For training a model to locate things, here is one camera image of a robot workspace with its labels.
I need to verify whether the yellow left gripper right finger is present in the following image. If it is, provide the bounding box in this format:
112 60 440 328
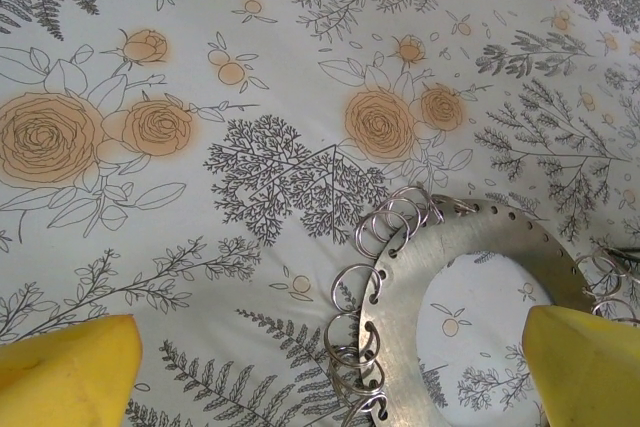
521 303 640 427

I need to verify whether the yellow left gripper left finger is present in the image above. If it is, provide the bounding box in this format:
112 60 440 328
0 314 145 427

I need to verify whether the steel key ring disc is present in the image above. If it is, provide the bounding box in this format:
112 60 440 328
357 194 604 427

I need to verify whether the floral patterned table cover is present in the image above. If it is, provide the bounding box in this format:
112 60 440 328
0 0 640 427

